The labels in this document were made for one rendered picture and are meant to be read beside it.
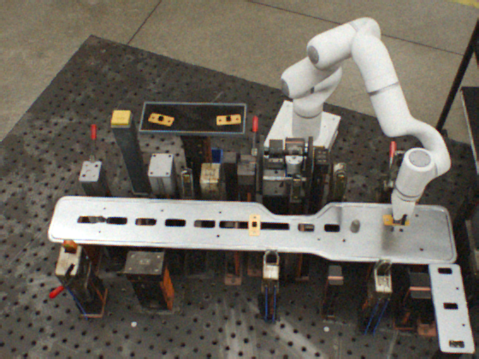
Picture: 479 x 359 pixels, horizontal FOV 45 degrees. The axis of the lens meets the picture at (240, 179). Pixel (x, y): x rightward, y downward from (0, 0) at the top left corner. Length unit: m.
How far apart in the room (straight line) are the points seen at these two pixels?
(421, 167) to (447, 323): 0.52
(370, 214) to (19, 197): 1.45
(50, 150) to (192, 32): 1.79
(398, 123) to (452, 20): 2.80
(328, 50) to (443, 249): 0.76
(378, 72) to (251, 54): 2.38
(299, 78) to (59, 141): 1.18
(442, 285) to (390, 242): 0.21
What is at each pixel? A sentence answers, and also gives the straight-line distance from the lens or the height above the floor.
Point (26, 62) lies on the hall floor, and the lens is 4.22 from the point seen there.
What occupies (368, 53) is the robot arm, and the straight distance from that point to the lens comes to 1.65.
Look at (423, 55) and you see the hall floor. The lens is 4.10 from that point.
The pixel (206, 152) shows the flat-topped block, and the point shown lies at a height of 1.01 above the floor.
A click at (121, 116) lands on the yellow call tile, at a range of 2.11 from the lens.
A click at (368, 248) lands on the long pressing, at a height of 1.00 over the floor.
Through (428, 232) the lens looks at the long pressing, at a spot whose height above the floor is 1.00.
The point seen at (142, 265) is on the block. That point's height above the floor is 1.03.
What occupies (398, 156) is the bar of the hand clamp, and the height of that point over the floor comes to 1.20.
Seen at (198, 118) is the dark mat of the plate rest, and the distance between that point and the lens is 2.06.
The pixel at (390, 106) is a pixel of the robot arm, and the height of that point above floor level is 1.50.
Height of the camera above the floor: 2.71
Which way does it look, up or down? 55 degrees down
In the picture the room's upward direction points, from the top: 3 degrees counter-clockwise
